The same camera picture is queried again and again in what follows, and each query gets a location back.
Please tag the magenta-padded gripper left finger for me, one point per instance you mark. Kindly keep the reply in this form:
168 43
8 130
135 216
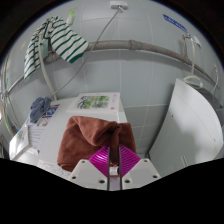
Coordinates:
85 175

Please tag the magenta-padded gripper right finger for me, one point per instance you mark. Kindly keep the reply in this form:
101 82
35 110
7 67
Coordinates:
141 173

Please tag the brown towel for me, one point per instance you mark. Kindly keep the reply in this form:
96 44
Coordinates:
86 136

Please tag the printed table paper sheet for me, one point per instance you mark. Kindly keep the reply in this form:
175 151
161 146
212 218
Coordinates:
51 167

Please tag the white text paper sheet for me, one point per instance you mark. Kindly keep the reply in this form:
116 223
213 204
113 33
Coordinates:
36 136

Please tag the white appliance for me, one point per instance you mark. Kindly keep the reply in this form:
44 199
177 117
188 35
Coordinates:
186 130

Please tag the colourful printed leaflet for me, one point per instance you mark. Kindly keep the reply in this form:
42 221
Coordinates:
50 113

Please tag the small plant photo booklet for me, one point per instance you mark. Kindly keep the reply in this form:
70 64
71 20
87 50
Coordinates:
95 101

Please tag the large plant photo booklet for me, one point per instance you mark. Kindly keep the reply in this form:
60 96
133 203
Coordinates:
18 140

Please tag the blue-grey crumpled cloth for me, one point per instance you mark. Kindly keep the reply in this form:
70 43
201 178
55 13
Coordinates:
39 108

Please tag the thin white pipe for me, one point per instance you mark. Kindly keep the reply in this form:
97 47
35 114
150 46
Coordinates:
46 73

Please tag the green-white striped garment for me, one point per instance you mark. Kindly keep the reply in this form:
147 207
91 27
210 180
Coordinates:
66 41

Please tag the white wall tap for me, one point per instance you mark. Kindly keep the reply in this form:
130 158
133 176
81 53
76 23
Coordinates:
194 40

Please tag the blue wall sticker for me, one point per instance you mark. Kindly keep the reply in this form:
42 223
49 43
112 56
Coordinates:
175 22

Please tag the white wall socket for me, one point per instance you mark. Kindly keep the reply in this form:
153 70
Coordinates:
119 4

